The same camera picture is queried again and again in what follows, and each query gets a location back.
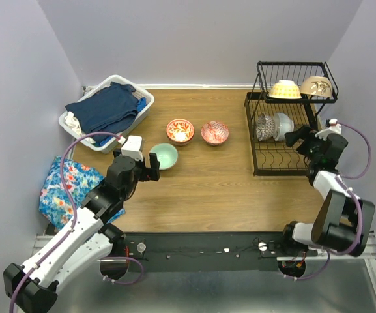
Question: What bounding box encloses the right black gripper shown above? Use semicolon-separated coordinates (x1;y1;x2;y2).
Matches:
284;124;326;162

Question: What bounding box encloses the blue floral fabric bag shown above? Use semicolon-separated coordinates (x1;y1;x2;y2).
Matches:
38;155;126;233

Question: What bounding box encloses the orange floral pattern bowl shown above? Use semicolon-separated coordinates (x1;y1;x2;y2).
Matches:
166;119;195;137

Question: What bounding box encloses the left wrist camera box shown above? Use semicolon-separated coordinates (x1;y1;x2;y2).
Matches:
121;135;144;161

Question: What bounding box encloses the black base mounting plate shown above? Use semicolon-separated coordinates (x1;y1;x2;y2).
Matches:
99;231;321;274

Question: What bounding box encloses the white crumpled cloth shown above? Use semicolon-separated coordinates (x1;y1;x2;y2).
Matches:
65;112;85;136

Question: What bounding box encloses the aluminium frame rail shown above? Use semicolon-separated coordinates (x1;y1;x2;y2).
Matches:
16;233;376;313

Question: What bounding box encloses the dark blue folded garment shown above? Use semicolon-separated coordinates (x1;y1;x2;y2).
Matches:
65;82;139;134

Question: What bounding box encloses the blue zigzag pattern bowl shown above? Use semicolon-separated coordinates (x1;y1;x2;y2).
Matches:
201;121;229;146

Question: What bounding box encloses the beige bowl brown leaf pattern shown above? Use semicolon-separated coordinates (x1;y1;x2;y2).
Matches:
300;76;332;98

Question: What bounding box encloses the black two-tier dish rack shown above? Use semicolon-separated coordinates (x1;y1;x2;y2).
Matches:
244;61;338;176

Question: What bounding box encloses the celadon green bowl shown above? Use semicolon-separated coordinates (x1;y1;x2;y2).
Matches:
150;143;179;170

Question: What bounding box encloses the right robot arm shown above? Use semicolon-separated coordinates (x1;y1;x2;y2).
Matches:
278;124;375;257

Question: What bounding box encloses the brown lattice pattern bowl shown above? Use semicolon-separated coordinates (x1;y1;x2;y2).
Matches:
255;113;276;142

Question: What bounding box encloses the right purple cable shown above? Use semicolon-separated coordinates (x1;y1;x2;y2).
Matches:
283;122;373;282

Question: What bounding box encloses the yellow patterned bowl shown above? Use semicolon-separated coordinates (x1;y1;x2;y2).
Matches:
268;80;302;100

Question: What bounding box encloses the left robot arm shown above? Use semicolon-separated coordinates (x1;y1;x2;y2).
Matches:
3;149;160;312

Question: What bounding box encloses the white ribbed bowl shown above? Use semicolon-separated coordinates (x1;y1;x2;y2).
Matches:
273;112;295;141

